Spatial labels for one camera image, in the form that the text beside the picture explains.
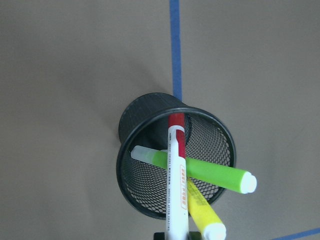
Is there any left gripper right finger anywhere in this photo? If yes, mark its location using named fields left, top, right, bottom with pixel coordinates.
left=187, top=231, right=202, bottom=240

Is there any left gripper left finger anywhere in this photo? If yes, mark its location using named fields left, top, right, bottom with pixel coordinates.
left=153, top=232, right=166, bottom=240

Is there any red capped white marker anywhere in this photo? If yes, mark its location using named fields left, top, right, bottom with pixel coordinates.
left=165, top=113, right=189, bottom=240

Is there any green highlighter pen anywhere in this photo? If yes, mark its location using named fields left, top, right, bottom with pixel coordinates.
left=130, top=145, right=258, bottom=194

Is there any yellow highlighter pen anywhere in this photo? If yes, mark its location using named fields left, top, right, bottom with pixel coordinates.
left=187, top=178, right=227, bottom=240

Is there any black mesh pen cup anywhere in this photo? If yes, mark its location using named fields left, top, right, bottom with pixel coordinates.
left=116, top=92, right=236, bottom=220

